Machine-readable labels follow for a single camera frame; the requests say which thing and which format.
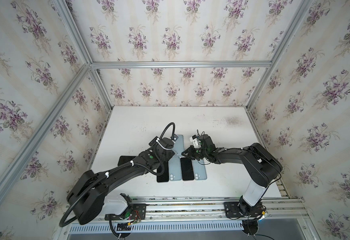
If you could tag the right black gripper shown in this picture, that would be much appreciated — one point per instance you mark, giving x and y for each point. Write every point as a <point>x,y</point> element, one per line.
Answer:
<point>193,150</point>

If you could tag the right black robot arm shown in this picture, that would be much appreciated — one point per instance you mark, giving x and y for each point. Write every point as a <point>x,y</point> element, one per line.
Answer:
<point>261,165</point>

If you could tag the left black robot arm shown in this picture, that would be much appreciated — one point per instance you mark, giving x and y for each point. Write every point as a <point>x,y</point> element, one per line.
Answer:
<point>86,199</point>

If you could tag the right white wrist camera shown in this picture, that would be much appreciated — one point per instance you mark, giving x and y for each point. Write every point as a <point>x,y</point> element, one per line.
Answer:
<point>197,141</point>

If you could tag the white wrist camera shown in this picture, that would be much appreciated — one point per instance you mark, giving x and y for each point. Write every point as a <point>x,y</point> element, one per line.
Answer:
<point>197,141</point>
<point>164,142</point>

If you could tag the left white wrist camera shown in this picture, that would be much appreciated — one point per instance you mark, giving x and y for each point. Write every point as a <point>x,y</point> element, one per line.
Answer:
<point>164,142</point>

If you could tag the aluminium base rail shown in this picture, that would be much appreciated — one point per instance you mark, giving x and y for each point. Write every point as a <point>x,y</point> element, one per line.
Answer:
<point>194,209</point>

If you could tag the aluminium cage frame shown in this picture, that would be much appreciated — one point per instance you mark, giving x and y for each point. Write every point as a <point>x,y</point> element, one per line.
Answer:
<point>90,67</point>

